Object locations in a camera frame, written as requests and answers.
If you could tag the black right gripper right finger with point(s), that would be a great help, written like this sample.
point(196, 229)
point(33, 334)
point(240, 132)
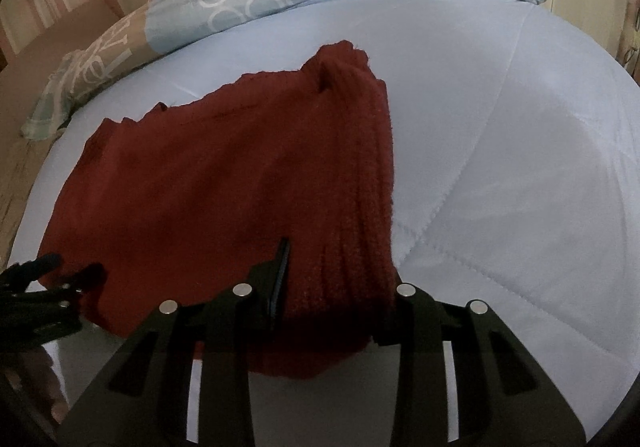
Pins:
point(464, 379)

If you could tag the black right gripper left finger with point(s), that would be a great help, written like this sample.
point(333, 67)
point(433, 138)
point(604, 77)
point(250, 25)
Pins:
point(182, 377)

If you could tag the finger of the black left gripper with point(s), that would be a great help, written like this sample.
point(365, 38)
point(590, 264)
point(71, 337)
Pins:
point(39, 317)
point(16, 279)

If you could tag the dark red knitted sweater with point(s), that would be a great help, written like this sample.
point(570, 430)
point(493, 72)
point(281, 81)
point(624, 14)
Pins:
point(182, 203)

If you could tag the beige padded headboard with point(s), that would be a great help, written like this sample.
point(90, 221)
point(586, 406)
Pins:
point(23, 80)

